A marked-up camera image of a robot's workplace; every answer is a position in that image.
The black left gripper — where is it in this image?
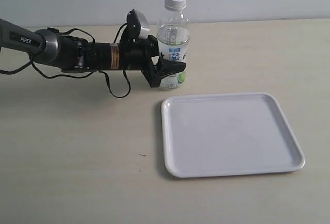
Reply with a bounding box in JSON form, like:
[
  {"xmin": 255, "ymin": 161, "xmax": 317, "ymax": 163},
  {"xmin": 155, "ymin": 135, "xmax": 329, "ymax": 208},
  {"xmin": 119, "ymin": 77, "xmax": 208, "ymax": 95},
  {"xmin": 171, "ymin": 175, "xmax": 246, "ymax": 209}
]
[{"xmin": 86, "ymin": 35, "xmax": 186, "ymax": 88}]

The clear plastic drink bottle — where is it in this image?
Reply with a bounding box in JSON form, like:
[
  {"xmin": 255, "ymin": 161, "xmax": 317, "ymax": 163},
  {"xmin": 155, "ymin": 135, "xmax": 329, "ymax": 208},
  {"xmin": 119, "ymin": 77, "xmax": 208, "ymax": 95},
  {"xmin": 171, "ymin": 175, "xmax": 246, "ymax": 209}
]
[{"xmin": 156, "ymin": 4, "xmax": 191, "ymax": 90}]

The white bottle cap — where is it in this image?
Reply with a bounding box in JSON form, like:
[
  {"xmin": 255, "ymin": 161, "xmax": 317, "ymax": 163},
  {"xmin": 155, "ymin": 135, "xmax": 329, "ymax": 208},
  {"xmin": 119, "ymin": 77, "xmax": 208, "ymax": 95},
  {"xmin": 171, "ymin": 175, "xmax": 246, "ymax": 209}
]
[{"xmin": 164, "ymin": 0, "xmax": 187, "ymax": 11}]

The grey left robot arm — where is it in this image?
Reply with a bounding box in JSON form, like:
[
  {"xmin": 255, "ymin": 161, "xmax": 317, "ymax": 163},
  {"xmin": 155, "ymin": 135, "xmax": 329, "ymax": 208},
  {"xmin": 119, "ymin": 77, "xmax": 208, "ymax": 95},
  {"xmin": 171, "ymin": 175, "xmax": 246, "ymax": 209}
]
[{"xmin": 1, "ymin": 20, "xmax": 186, "ymax": 87}]

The white plastic tray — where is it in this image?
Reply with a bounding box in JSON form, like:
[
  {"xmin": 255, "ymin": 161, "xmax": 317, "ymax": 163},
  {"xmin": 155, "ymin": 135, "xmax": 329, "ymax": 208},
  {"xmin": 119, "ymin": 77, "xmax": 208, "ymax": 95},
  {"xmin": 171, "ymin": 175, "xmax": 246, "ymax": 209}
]
[{"xmin": 161, "ymin": 92, "xmax": 306, "ymax": 179}]

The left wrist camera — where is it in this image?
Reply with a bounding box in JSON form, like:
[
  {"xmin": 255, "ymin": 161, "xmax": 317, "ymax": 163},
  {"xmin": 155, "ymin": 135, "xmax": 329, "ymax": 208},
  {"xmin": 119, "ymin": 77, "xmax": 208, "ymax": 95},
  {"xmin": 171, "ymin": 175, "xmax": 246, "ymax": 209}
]
[{"xmin": 126, "ymin": 9, "xmax": 150, "ymax": 40}]

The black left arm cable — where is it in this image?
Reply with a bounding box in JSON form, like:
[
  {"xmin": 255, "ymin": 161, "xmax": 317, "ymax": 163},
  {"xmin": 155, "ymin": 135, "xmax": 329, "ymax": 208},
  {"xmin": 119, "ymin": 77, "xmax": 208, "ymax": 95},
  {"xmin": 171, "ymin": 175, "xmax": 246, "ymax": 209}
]
[{"xmin": 0, "ymin": 23, "xmax": 131, "ymax": 99}]

